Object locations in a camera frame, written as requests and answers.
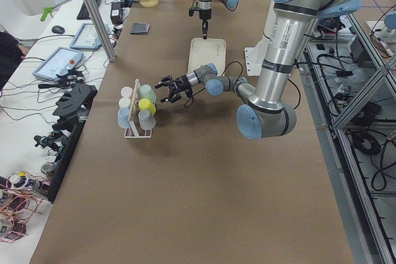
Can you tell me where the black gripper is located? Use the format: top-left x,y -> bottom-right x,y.
199,9 -> 212,40
155,75 -> 192,103

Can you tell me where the near teach pendant tablet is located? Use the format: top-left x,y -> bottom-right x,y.
32,47 -> 84,80

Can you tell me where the grey cup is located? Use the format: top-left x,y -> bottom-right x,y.
138,109 -> 156,130

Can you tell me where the yellow cup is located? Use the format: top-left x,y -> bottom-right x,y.
138,98 -> 157,116

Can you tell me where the teach pendant tablet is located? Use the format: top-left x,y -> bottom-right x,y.
32,47 -> 84,80
69,23 -> 101,51

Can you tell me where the black computer mouse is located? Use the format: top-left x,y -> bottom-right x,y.
51,25 -> 66,34

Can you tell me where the cream rabbit tray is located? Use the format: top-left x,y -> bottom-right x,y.
187,38 -> 226,75

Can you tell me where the white cup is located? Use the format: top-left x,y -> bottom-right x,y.
118,97 -> 131,109

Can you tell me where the green cup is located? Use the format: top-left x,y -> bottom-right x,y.
139,84 -> 157,103

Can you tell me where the black bracket part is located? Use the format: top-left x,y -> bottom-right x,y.
53,83 -> 98,120

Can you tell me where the folded grey cloth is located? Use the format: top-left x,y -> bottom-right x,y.
130,22 -> 150,35

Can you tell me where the far teach pendant tablet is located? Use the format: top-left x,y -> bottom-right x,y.
69,23 -> 101,51

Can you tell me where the blue cup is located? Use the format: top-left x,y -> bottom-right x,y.
117,108 -> 130,129

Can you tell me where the white wire cup rack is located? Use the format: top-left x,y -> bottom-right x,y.
124,79 -> 153,139

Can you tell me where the black keyboard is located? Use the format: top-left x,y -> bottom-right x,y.
76,0 -> 105,20

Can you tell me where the aluminium frame post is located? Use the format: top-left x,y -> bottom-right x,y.
83,0 -> 116,62

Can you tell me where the pink cup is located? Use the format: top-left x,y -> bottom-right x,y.
120,86 -> 134,98

